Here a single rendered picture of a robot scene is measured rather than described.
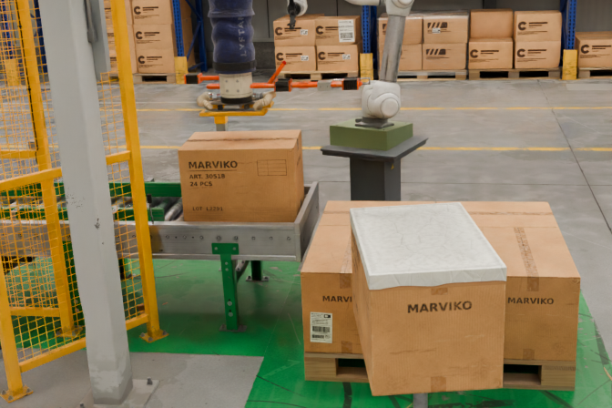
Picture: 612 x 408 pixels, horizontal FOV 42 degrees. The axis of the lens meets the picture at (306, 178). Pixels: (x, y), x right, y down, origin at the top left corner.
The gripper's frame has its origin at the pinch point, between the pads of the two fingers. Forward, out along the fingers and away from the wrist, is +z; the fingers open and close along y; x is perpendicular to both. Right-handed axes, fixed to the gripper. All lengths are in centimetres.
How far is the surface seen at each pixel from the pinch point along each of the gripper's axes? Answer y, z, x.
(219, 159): 70, 42, 33
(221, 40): 10.5, 31.2, 30.3
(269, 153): 67, 41, 7
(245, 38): 10.2, 28.7, 18.6
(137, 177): 72, 67, 69
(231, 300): 142, 57, 28
